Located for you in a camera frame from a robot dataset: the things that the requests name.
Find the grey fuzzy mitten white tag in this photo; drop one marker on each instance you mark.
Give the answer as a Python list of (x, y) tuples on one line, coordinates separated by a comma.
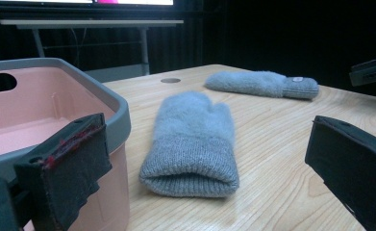
[(259, 84)]

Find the grey round table cap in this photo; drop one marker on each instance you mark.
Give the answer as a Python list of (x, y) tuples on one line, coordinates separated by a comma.
[(170, 80)]

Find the pink basket with grey rim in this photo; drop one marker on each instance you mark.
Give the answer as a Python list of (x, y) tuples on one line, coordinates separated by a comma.
[(47, 106)]

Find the white metal-legged table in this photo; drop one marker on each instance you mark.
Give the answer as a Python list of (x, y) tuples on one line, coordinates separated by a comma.
[(89, 35)]

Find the plain grey fuzzy mitten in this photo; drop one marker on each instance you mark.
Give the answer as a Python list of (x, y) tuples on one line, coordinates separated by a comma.
[(192, 141)]

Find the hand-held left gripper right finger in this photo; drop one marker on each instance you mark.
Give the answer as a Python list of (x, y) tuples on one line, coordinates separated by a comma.
[(355, 160)]

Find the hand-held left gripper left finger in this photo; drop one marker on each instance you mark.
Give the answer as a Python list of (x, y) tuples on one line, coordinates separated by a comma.
[(70, 160)]

